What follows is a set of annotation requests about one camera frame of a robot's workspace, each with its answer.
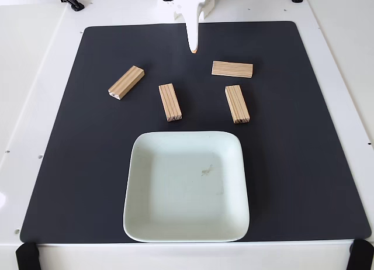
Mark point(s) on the black rubber table mat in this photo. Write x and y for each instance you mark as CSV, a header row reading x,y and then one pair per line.
x,y
87,164

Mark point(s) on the wooden block numbered two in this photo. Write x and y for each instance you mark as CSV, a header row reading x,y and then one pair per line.
x,y
126,83

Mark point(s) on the grooved wooden block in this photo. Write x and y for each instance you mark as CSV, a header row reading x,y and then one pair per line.
x,y
237,104
232,69
170,103

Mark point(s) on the pale green square plate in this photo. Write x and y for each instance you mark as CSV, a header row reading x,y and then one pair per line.
x,y
187,194

